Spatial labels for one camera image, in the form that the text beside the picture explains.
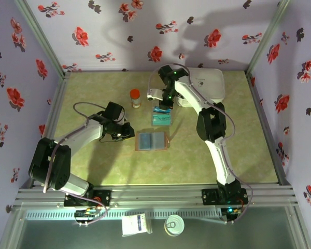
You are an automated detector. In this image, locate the white slotted cable duct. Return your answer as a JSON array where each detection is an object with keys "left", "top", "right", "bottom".
[{"left": 24, "top": 209, "right": 223, "bottom": 220}]

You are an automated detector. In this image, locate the aluminium side rail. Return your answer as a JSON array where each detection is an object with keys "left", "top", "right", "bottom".
[
  {"left": 245, "top": 71, "right": 293, "bottom": 186},
  {"left": 30, "top": 72, "right": 71, "bottom": 189}
]

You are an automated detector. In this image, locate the grey left arm cable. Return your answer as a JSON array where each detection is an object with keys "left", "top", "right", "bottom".
[{"left": 43, "top": 102, "right": 109, "bottom": 226}]

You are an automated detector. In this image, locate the aluminium corner post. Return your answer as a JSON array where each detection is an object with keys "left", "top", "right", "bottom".
[
  {"left": 13, "top": 0, "right": 71, "bottom": 78},
  {"left": 245, "top": 0, "right": 294, "bottom": 77}
]

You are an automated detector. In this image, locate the grey right arm cable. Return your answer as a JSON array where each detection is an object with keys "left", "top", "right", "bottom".
[{"left": 147, "top": 63, "right": 255, "bottom": 225}]

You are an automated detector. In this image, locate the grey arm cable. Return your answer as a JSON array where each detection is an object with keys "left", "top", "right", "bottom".
[
  {"left": 43, "top": 102, "right": 109, "bottom": 226},
  {"left": 147, "top": 63, "right": 255, "bottom": 225}
]

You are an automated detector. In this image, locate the small circuit board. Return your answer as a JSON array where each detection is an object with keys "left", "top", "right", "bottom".
[
  {"left": 74, "top": 206, "right": 99, "bottom": 227},
  {"left": 221, "top": 206, "right": 242, "bottom": 224}
]

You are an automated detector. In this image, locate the aluminium frame rail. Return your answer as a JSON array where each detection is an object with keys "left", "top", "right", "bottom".
[{"left": 12, "top": 183, "right": 299, "bottom": 208}]

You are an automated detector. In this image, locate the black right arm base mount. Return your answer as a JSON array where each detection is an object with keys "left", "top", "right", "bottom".
[{"left": 201, "top": 188, "right": 249, "bottom": 205}]

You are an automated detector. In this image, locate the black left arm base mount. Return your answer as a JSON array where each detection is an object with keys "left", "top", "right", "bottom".
[{"left": 64, "top": 189, "right": 112, "bottom": 208}]

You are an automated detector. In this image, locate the teal card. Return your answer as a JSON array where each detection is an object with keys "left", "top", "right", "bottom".
[{"left": 151, "top": 112, "right": 173, "bottom": 128}]

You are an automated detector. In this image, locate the white paper box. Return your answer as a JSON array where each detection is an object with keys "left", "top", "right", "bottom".
[{"left": 121, "top": 213, "right": 153, "bottom": 237}]

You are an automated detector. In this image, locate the red-capped spice bottle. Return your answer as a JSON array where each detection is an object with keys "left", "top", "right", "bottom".
[{"left": 129, "top": 89, "right": 142, "bottom": 109}]

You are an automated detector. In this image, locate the tin can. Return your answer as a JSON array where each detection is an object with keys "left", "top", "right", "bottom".
[{"left": 164, "top": 214, "right": 185, "bottom": 237}]

